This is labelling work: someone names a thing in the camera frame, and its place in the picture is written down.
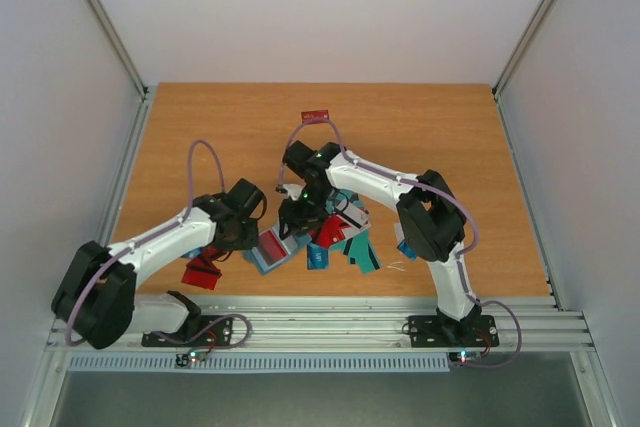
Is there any teal leather card holder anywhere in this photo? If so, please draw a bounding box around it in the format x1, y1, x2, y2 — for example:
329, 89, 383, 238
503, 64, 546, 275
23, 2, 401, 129
242, 222, 312, 275

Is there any red card black stripe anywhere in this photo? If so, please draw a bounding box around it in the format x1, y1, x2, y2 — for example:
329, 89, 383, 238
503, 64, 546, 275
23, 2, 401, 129
258, 230, 288, 262

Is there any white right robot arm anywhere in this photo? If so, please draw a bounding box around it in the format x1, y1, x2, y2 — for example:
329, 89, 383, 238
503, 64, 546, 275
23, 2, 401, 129
278, 141, 481, 344

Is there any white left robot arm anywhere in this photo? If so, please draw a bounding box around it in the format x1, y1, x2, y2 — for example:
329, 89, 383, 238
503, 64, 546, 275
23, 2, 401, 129
51, 179, 267, 349

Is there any red card left upper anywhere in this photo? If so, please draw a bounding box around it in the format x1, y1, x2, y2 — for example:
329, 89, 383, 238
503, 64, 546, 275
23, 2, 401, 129
185, 247, 226, 271

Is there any blue card centre bottom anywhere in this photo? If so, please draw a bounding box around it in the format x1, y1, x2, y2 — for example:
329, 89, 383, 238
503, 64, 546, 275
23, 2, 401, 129
307, 243, 329, 271

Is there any blue card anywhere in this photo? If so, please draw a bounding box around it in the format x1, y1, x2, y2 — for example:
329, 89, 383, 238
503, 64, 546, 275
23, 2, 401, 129
307, 243, 329, 271
397, 239, 417, 261

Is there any red card left lower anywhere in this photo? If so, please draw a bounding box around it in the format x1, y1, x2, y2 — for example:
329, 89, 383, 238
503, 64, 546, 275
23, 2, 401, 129
181, 258, 222, 291

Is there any teal card black stripe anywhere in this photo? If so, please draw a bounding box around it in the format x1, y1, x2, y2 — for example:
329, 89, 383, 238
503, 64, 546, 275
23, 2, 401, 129
342, 230, 381, 274

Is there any red card far table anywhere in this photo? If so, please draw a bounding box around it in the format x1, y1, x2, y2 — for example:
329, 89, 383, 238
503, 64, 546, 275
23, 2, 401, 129
301, 109, 330, 125

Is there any blue card right side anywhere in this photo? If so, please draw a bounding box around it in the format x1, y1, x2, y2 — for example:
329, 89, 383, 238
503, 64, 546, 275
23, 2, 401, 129
397, 239, 417, 261

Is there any left controller board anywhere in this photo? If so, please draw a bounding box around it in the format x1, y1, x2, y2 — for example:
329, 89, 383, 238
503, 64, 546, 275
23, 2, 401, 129
174, 351, 208, 368

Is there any controller board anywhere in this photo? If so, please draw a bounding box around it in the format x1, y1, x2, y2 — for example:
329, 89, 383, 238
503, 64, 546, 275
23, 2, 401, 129
449, 350, 488, 365
174, 351, 208, 368

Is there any right controller board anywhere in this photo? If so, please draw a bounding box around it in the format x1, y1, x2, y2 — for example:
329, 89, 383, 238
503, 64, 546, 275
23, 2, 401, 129
449, 350, 488, 365

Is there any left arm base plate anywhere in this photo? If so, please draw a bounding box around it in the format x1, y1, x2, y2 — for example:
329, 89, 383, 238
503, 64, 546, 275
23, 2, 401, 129
141, 315, 234, 348

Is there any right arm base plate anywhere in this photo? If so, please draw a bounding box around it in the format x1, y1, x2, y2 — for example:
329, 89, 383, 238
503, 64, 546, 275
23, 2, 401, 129
401, 315, 500, 348

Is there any grey slotted cable duct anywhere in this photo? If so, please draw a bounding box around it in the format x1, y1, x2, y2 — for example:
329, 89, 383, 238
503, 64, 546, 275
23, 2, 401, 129
67, 352, 449, 374

